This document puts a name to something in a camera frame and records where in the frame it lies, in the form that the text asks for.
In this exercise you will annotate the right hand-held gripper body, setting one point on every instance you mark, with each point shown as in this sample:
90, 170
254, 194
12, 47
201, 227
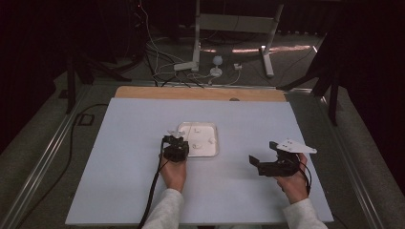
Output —
283, 167

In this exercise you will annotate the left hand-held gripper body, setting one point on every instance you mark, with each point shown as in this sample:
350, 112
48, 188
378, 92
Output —
175, 151

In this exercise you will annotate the white marshmallow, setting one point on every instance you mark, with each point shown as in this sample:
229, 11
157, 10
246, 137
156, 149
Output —
212, 140
196, 146
196, 129

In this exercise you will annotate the white rectangular tray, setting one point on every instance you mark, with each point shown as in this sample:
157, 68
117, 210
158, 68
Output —
205, 132

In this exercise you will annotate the person's right hand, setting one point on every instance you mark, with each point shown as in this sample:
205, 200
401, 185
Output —
294, 187

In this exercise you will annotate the person's left hand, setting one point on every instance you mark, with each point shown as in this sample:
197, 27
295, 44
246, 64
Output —
173, 175

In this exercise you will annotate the light blue table mat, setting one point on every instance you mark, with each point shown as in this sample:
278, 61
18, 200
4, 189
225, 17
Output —
127, 175

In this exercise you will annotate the white power strip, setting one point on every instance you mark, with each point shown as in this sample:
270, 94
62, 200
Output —
184, 66

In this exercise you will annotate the white plug adapter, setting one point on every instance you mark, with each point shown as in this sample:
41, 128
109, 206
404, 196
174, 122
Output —
237, 66

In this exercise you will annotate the white round device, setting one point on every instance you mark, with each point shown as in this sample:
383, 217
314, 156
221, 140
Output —
216, 72

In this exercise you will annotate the white metal stand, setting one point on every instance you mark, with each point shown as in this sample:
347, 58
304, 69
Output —
235, 24

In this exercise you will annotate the aluminium floor rail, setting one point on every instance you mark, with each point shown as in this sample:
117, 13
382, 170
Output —
41, 165
350, 178

